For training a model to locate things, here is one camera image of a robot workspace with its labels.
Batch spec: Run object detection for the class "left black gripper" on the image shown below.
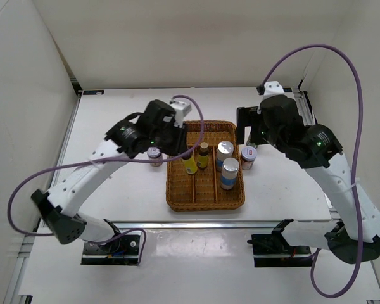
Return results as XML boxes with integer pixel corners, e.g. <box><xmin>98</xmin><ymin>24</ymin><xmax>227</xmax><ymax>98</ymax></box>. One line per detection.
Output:
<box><xmin>151</xmin><ymin>119</ymin><xmax>189</xmax><ymax>157</ymax></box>

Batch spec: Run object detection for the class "silver lid jar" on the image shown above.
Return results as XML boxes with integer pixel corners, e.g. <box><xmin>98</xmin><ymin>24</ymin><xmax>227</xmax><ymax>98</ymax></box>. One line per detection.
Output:
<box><xmin>240</xmin><ymin>146</ymin><xmax>257</xmax><ymax>170</ymax></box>
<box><xmin>147</xmin><ymin>147</ymin><xmax>163</xmax><ymax>167</ymax></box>

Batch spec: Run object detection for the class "white blue canister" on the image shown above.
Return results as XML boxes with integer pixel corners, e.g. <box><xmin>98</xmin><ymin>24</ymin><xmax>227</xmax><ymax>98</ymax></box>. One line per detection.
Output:
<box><xmin>215</xmin><ymin>141</ymin><xmax>234</xmax><ymax>172</ymax></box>
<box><xmin>220</xmin><ymin>158</ymin><xmax>239</xmax><ymax>190</ymax></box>

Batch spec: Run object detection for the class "small yellow label bottle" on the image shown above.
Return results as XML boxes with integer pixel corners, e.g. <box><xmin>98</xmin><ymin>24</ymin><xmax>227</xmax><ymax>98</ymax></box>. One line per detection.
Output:
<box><xmin>182</xmin><ymin>152</ymin><xmax>198</xmax><ymax>175</ymax></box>

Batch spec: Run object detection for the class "yellow cap sauce bottle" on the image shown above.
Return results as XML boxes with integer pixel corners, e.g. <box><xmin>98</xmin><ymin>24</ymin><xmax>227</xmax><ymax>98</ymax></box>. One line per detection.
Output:
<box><xmin>246</xmin><ymin>135</ymin><xmax>257</xmax><ymax>148</ymax></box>

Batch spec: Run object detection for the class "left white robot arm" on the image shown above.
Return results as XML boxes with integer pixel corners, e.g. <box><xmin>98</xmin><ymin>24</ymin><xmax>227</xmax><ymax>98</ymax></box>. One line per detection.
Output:
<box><xmin>31</xmin><ymin>99</ymin><xmax>191</xmax><ymax>253</ymax></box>

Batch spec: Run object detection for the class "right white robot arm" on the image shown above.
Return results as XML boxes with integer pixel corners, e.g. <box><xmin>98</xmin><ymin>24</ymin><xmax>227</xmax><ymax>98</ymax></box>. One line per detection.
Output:
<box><xmin>236</xmin><ymin>94</ymin><xmax>380</xmax><ymax>264</ymax></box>

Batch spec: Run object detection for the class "brown wicker basket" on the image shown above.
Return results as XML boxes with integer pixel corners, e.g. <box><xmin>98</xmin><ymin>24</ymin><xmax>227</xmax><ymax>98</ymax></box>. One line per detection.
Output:
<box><xmin>166</xmin><ymin>120</ymin><xmax>245</xmax><ymax>212</ymax></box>

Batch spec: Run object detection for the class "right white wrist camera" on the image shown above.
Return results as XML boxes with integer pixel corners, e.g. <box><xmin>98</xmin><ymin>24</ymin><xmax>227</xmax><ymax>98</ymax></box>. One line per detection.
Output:
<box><xmin>263</xmin><ymin>81</ymin><xmax>285</xmax><ymax>96</ymax></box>

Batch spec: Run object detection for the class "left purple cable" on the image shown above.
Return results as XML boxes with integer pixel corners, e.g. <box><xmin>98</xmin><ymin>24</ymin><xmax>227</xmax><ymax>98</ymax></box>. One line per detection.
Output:
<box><xmin>6</xmin><ymin>94</ymin><xmax>205</xmax><ymax>237</ymax></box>

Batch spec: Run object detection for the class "purple cable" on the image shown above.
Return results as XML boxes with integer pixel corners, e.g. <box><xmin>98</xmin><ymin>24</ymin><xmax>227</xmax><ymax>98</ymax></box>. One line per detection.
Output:
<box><xmin>6</xmin><ymin>94</ymin><xmax>205</xmax><ymax>237</ymax></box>
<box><xmin>256</xmin><ymin>44</ymin><xmax>365</xmax><ymax>299</ymax></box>

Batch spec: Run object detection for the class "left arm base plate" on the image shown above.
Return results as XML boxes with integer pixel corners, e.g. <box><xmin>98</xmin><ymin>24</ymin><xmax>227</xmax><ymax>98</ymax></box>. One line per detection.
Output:
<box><xmin>80</xmin><ymin>228</ymin><xmax>147</xmax><ymax>266</ymax></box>

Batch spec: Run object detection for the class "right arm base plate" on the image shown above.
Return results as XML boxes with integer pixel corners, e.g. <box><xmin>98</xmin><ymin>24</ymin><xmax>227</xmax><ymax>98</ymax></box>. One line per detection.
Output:
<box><xmin>247</xmin><ymin>234</ymin><xmax>313</xmax><ymax>268</ymax></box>

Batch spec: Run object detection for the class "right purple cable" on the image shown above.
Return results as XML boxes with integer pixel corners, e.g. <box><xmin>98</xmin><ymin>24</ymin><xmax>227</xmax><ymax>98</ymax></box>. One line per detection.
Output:
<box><xmin>256</xmin><ymin>44</ymin><xmax>365</xmax><ymax>299</ymax></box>

